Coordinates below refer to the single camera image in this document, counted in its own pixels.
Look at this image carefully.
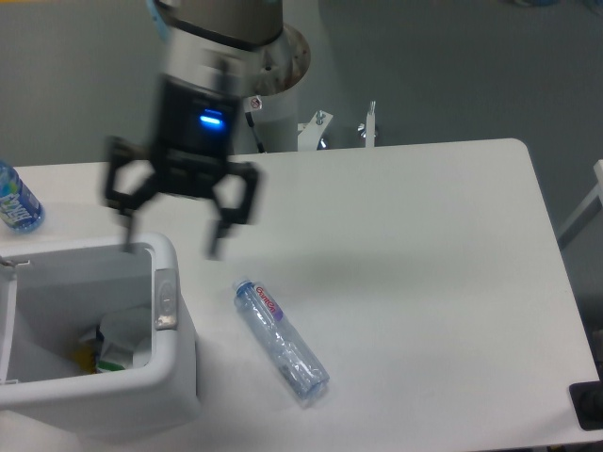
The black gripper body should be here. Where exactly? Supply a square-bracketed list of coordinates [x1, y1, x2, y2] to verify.
[150, 76, 241, 199]

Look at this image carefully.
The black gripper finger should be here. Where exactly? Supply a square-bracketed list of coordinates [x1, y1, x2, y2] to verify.
[207, 162, 261, 259]
[103, 137, 157, 252]

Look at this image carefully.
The white paper carton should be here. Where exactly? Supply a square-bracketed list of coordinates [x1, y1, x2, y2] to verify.
[96, 307, 152, 373]

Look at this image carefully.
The clear plastic water bottle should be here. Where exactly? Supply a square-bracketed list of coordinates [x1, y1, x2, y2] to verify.
[233, 278, 330, 405]

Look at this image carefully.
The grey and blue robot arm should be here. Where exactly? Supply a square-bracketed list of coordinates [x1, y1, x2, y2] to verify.
[104, 1, 284, 258]

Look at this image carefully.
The white plastic trash can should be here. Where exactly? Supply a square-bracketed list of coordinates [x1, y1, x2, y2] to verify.
[1, 234, 201, 437]

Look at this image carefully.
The trash inside the can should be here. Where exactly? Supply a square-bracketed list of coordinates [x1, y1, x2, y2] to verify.
[70, 327, 104, 374]

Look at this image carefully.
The blue labelled drink bottle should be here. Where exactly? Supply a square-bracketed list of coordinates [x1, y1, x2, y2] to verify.
[1, 161, 45, 234]

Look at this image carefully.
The black clamp at table edge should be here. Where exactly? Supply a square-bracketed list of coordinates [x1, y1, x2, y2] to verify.
[569, 380, 602, 431]

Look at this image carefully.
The black cable on pedestal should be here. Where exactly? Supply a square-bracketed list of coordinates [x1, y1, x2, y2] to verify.
[243, 96, 266, 154]

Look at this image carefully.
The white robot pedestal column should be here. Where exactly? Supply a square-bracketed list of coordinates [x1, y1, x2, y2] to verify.
[234, 24, 311, 154]

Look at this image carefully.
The white metal base frame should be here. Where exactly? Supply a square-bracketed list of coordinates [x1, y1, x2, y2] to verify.
[297, 100, 380, 152]

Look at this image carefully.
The white frame at right edge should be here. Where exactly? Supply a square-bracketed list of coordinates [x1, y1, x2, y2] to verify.
[557, 159, 602, 250]

